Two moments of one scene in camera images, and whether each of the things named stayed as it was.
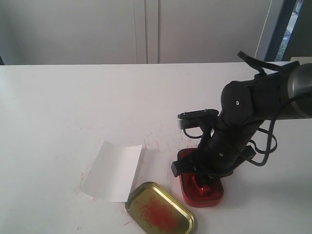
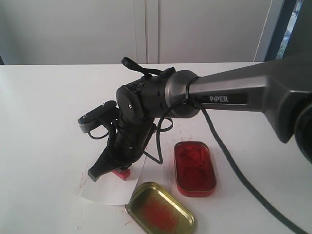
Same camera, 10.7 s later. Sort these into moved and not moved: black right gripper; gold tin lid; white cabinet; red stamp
Moved: black right gripper; red stamp
Not moved: white cabinet; gold tin lid
